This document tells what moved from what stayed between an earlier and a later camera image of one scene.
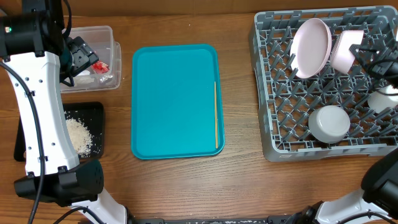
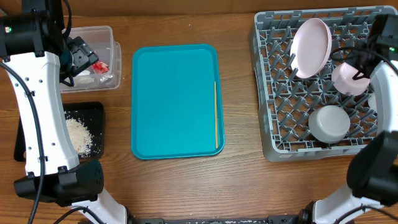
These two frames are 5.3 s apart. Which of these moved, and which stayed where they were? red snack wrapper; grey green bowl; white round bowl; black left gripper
Moved: white round bowl
Stayed: black left gripper; grey green bowl; red snack wrapper
